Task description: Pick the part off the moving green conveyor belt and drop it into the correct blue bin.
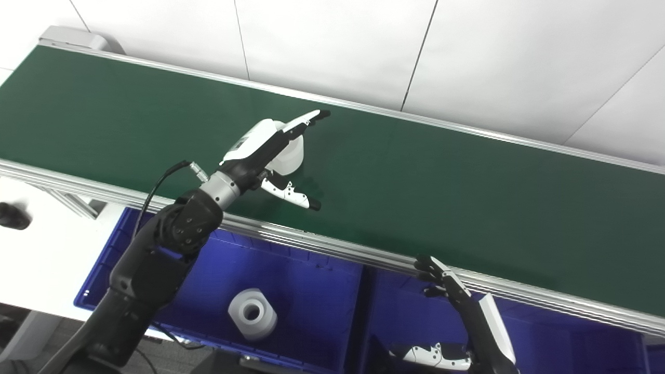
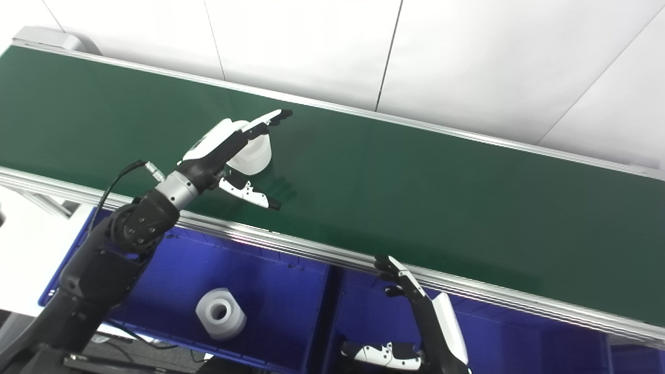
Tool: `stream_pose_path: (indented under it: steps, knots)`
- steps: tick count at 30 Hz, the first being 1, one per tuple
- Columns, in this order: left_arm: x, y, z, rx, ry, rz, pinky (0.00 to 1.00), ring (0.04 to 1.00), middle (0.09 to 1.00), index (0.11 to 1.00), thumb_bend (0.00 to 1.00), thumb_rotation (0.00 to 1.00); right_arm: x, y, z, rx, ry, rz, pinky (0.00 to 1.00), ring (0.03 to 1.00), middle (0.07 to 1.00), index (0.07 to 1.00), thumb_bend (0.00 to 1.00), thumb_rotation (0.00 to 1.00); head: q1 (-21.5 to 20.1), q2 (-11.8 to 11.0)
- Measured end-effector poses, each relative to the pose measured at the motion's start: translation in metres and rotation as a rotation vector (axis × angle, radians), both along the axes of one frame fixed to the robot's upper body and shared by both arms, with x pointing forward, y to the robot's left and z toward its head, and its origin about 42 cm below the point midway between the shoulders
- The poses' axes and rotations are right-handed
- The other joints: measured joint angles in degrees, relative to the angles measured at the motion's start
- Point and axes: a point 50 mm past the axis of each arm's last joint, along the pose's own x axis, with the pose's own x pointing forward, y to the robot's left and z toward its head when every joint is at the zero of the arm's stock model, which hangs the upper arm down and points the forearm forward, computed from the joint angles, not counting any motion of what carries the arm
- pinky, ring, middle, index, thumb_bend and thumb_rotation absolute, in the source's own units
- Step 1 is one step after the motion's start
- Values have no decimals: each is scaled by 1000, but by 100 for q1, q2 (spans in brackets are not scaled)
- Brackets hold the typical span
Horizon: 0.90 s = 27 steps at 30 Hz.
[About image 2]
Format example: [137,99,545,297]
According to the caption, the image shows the gray conveyor support bracket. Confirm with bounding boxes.
[13,188,76,220]

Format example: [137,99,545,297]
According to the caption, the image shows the green conveyor belt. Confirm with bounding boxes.
[0,46,665,329]
[0,26,665,350]

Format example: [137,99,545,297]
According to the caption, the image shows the blue plastic bin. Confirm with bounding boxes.
[311,266,613,374]
[609,339,665,374]
[39,207,334,374]

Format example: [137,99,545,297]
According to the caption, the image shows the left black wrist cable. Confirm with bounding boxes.
[87,159,167,235]

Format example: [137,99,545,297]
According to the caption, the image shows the black robot torso frame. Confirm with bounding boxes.
[31,347,219,374]

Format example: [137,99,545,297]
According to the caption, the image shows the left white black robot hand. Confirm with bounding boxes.
[178,109,294,211]

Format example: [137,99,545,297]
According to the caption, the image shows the white cylindrical part with hole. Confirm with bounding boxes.
[195,288,247,341]

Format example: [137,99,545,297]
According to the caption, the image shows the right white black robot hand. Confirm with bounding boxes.
[340,255,472,374]

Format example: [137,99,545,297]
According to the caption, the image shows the white rounded plastic part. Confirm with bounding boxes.
[225,121,272,175]

